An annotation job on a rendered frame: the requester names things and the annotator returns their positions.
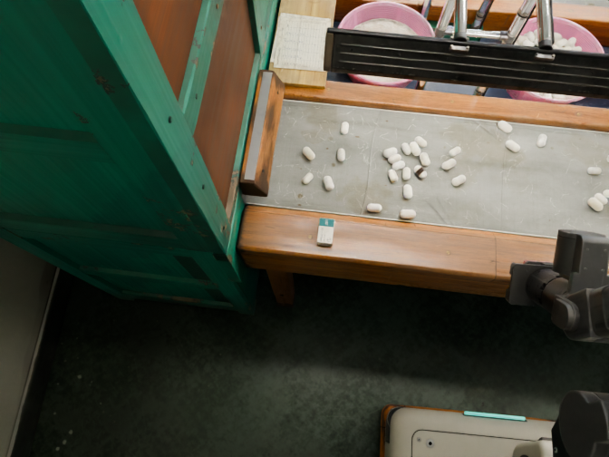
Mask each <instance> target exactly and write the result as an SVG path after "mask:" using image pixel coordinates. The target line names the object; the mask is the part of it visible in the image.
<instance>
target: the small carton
mask: <svg viewBox="0 0 609 457"><path fill-rule="evenodd" d="M334 221H335V219H325V218H320V219H319V227H318V235H317V242H316V245H321V246H329V247H331V246H332V244H333V236H334Z"/></svg>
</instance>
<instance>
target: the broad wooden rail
mask: <svg viewBox="0 0 609 457"><path fill-rule="evenodd" d="M320 218H325V219H335V221H334V229H333V244H332V246H331V247H329V246H321V245H316V242H317V235H318V227H319V219H320ZM237 249H238V251H239V253H240V256H241V257H242V259H243V261H244V263H245V265H246V267H251V268H259V269H267V270H274V271H282V272H290V273H297V274H306V275H313V276H321V277H336V278H343V279H351V280H359V281H367V282H374V283H383V284H390V285H402V286H406V287H420V288H428V289H436V290H444V291H451V292H460V293H467V294H475V295H482V296H491V297H505V296H506V290H507V288H509V284H510V278H511V275H510V274H509V270H510V265H511V263H513V262H515V263H521V264H523V263H524V261H525V260H534V261H538V262H540V261H547V262H554V256H555V251H556V239H553V238H539V237H530V236H522V235H514V234H506V233H497V232H489V231H481V230H473V229H464V228H450V227H442V226H433V225H425V224H417V223H409V222H400V221H392V220H384V219H368V218H360V217H353V216H344V215H336V214H328V213H320V212H312V211H303V210H295V209H280V208H271V207H264V206H256V205H246V206H245V208H244V210H243V212H242V217H241V222H240V227H239V232H238V238H237Z"/></svg>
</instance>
